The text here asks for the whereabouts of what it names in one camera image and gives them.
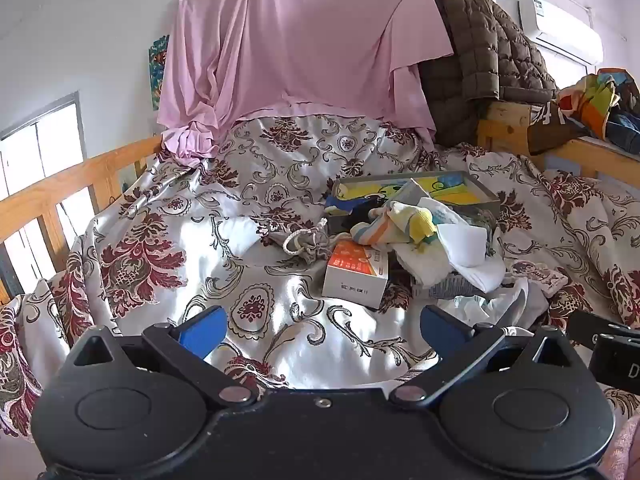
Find pink hanging sheet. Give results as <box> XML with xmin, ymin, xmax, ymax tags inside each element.
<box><xmin>156</xmin><ymin>0</ymin><xmax>457</xmax><ymax>170</ymax></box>

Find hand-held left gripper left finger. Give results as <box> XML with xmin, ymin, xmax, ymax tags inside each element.
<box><xmin>62</xmin><ymin>304</ymin><xmax>258</xmax><ymax>407</ymax></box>

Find window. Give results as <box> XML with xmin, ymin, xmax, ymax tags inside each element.
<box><xmin>0</xmin><ymin>91</ymin><xmax>101</xmax><ymax>306</ymax></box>

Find teal patterned wall poster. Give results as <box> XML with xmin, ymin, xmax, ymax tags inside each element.
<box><xmin>148</xmin><ymin>35</ymin><xmax>171</xmax><ymax>111</ymax></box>

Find floral satin blanket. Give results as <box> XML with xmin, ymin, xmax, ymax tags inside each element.
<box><xmin>0</xmin><ymin>114</ymin><xmax>640</xmax><ymax>443</ymax></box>

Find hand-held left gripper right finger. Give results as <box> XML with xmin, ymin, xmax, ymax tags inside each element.
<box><xmin>389</xmin><ymin>304</ymin><xmax>584</xmax><ymax>407</ymax></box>

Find striped sock with yellow toe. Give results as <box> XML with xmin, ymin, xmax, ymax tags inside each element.
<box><xmin>349</xmin><ymin>200</ymin><xmax>439</xmax><ymax>247</ymax></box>

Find wooden bed frame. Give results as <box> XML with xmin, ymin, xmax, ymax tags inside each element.
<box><xmin>476</xmin><ymin>102</ymin><xmax>640</xmax><ymax>192</ymax></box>

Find grey tray with cartoon lining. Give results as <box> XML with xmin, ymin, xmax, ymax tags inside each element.
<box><xmin>327</xmin><ymin>170</ymin><xmax>502</xmax><ymax>233</ymax></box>

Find small floral packet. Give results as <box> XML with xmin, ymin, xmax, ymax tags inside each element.
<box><xmin>514</xmin><ymin>261</ymin><xmax>569</xmax><ymax>297</ymax></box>

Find white air conditioner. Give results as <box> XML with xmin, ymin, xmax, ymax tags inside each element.
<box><xmin>518</xmin><ymin>0</ymin><xmax>605</xmax><ymax>66</ymax></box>

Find blue jeans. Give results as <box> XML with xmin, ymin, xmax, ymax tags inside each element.
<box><xmin>604</xmin><ymin>109</ymin><xmax>640</xmax><ymax>154</ymax></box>

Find orange and white box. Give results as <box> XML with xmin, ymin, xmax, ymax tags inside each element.
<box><xmin>321</xmin><ymin>238</ymin><xmax>390</xmax><ymax>310</ymax></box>

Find grey drawstring pouch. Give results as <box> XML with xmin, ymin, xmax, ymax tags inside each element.
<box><xmin>264</xmin><ymin>217</ymin><xmax>332</xmax><ymax>264</ymax></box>

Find wooden bed rail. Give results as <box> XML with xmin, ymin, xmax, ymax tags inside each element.
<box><xmin>0</xmin><ymin>135</ymin><xmax>164</xmax><ymax>306</ymax></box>

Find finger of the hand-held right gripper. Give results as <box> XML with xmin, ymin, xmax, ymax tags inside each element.
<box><xmin>566</xmin><ymin>309</ymin><xmax>640</xmax><ymax>350</ymax></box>

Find grey sock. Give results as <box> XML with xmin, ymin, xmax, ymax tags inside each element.
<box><xmin>429</xmin><ymin>271</ymin><xmax>487</xmax><ymax>302</ymax></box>

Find plain white sock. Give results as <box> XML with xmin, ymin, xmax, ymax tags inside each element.
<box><xmin>397</xmin><ymin>224</ymin><xmax>507</xmax><ymax>294</ymax></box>

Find brown quilted jacket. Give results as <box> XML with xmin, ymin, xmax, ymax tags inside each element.
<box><xmin>417</xmin><ymin>0</ymin><xmax>559</xmax><ymax>147</ymax></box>

